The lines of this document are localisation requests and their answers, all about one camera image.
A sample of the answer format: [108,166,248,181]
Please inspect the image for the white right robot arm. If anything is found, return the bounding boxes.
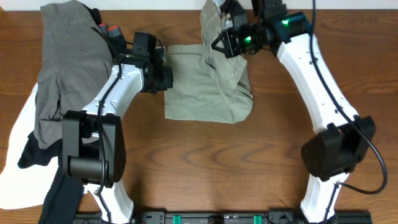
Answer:
[211,4,376,223]

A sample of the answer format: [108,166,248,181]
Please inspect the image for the black garment with red trim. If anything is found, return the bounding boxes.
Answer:
[84,5,127,54]

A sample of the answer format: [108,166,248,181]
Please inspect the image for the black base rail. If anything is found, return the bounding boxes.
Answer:
[72,210,373,224]

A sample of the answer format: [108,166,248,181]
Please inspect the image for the khaki shorts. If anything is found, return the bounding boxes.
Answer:
[164,1,253,124]

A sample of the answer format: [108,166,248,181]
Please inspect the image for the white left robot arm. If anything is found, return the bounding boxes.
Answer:
[62,48,173,223]

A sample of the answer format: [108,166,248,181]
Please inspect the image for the black trousers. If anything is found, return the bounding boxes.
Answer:
[17,133,83,224]

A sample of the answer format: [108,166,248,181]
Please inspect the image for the white garment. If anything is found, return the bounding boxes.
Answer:
[1,85,58,210]

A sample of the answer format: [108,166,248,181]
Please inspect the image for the grey shorts on pile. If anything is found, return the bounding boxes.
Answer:
[34,1,113,149]

